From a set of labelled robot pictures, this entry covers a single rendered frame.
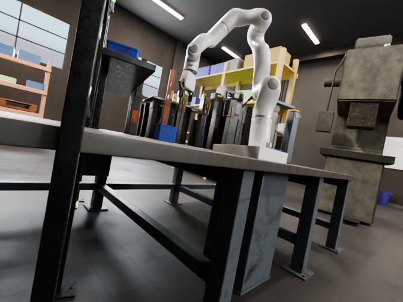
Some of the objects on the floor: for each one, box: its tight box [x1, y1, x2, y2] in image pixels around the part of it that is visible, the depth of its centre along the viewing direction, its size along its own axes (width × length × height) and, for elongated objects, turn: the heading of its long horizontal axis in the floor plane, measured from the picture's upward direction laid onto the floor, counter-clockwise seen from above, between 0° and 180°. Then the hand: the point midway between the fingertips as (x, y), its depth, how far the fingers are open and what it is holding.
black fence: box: [30, 0, 112, 302], centre depth 115 cm, size 14×197×155 cm, turn 124°
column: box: [203, 171, 289, 296], centre depth 128 cm, size 31×31×66 cm
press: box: [315, 35, 403, 225], centre depth 366 cm, size 167×152×326 cm
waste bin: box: [377, 190, 393, 206], centre depth 618 cm, size 37×34×43 cm
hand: (185, 97), depth 125 cm, fingers open, 8 cm apart
